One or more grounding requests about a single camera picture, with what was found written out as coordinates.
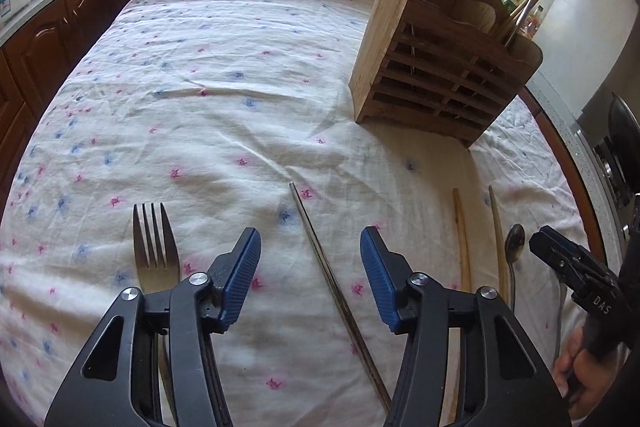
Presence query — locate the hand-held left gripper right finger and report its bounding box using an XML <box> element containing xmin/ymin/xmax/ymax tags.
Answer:
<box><xmin>360</xmin><ymin>226</ymin><xmax>573</xmax><ymax>427</ymax></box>

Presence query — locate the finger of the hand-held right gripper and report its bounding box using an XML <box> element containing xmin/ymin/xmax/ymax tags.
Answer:
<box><xmin>542</xmin><ymin>227</ymin><xmax>613</xmax><ymax>288</ymax></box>
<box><xmin>530</xmin><ymin>234</ymin><xmax>594</xmax><ymax>303</ymax></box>

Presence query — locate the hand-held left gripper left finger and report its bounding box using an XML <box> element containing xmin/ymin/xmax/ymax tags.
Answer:
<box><xmin>44</xmin><ymin>227</ymin><xmax>262</xmax><ymax>427</ymax></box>

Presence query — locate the steel spoon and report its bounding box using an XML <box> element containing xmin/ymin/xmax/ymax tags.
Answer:
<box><xmin>504</xmin><ymin>223</ymin><xmax>526</xmax><ymax>303</ymax></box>

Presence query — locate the steel chopstick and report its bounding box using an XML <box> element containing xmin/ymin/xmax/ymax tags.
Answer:
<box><xmin>289</xmin><ymin>182</ymin><xmax>392</xmax><ymax>413</ymax></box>
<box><xmin>502</xmin><ymin>0</ymin><xmax>547</xmax><ymax>48</ymax></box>

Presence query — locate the large steel fork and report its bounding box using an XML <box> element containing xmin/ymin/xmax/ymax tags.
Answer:
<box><xmin>132</xmin><ymin>202</ymin><xmax>182</xmax><ymax>427</ymax></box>

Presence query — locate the wooden utensil holder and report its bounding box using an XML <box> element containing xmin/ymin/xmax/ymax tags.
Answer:
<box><xmin>348</xmin><ymin>0</ymin><xmax>544</xmax><ymax>149</ymax></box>

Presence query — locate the person's right hand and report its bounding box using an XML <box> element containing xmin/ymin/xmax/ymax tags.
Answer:
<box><xmin>553</xmin><ymin>327</ymin><xmax>621</xmax><ymax>423</ymax></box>

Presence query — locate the gas stove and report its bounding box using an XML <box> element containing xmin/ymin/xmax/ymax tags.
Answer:
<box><xmin>575</xmin><ymin>127</ymin><xmax>640</xmax><ymax>253</ymax></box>

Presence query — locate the black wok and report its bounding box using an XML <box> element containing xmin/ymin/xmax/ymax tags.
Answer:
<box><xmin>605</xmin><ymin>93</ymin><xmax>640</xmax><ymax>202</ymax></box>

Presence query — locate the floral white tablecloth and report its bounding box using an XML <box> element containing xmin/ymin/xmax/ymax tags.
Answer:
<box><xmin>0</xmin><ymin>0</ymin><xmax>596</xmax><ymax>427</ymax></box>

